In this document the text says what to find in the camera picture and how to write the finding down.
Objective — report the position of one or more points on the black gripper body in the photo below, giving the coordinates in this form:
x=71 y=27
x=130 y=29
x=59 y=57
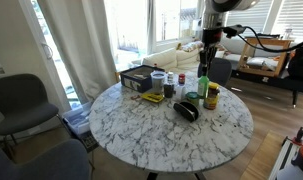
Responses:
x=208 y=53

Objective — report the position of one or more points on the green tabasco bottle red cap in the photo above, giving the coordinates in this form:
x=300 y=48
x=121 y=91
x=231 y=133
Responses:
x=203 y=86

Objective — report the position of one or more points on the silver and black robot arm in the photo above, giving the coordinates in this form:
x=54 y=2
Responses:
x=212 y=16

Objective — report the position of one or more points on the dark blue-grey chair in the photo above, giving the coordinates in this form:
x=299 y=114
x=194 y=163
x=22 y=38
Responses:
x=221 y=71

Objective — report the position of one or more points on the patterned pillow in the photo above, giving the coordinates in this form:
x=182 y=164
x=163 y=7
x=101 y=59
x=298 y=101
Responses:
x=191 y=46

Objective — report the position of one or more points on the white armchair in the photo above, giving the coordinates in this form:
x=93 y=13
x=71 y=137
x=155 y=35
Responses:
x=229 y=45

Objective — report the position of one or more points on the brown jar yellow lid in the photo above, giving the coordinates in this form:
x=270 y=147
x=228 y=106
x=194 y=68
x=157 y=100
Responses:
x=211 y=98

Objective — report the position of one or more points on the white bottle red cap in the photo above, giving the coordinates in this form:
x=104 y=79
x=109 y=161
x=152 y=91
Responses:
x=181 y=90

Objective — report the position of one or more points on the small container green lid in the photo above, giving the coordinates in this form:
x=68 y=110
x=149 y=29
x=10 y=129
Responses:
x=192 y=98

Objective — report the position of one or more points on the small bottle white cap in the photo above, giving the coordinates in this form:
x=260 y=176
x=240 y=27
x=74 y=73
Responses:
x=170 y=77

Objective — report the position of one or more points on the white sofa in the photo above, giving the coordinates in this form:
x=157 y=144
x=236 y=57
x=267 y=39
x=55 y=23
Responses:
x=164 y=58

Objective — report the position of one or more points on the dark glass jar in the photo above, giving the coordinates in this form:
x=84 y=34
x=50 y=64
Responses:
x=168 y=91

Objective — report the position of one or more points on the clear plastic cup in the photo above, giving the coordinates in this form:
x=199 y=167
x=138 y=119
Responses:
x=157 y=81

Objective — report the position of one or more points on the yellow packet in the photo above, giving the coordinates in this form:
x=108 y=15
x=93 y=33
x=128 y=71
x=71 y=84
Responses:
x=152 y=97

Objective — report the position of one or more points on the blue cardboard box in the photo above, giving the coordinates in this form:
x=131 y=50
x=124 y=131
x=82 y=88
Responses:
x=137 y=83

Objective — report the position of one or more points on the black low bench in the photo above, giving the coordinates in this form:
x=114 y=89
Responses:
x=277 y=83

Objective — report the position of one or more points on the white window blinds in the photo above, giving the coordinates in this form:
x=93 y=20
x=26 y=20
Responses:
x=291 y=16

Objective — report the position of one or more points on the black bulky equipment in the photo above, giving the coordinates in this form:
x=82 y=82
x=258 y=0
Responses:
x=299 y=63

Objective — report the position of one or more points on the black table base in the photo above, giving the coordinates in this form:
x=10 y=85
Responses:
x=152 y=176

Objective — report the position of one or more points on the beige curtain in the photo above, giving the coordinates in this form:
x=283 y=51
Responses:
x=81 y=43

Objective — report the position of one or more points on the orange and black tool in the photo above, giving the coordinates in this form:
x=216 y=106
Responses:
x=302 y=156

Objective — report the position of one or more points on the black flat floor item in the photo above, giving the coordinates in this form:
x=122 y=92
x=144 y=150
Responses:
x=90 y=141

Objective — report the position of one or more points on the clear plastic storage bin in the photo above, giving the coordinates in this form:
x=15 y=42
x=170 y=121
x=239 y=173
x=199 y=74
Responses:
x=77 y=121

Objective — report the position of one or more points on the grey shell chair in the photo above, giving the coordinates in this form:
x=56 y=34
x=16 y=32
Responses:
x=21 y=100

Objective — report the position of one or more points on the blue upholstered chair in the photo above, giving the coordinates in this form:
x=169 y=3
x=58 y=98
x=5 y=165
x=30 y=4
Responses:
x=41 y=163

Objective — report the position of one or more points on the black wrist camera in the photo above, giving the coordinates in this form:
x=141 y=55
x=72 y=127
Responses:
x=234 y=30

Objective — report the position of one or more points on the wooden frame stand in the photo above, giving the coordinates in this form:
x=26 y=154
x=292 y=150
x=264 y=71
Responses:
x=281 y=45

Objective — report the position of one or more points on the white metal rail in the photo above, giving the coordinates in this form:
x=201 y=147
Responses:
x=284 y=160

